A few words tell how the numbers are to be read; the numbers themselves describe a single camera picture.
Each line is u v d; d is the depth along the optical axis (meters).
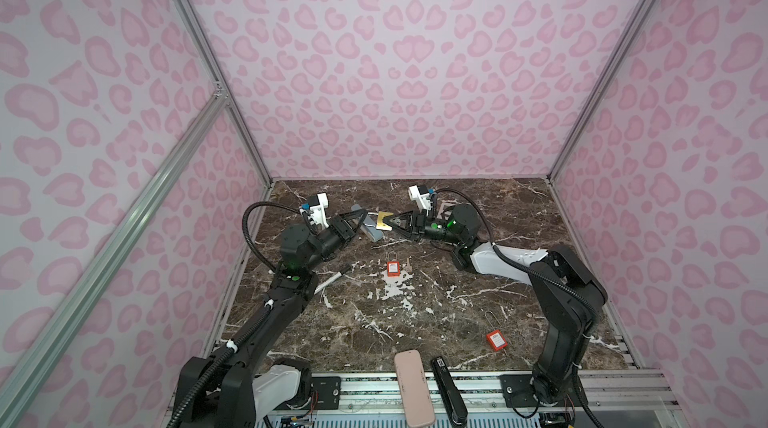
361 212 0.73
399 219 0.75
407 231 0.72
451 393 0.71
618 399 0.73
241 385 0.39
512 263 0.53
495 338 0.80
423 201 0.75
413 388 0.73
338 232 0.66
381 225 0.73
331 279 0.93
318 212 0.70
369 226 0.74
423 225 0.71
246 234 0.59
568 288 0.46
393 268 0.94
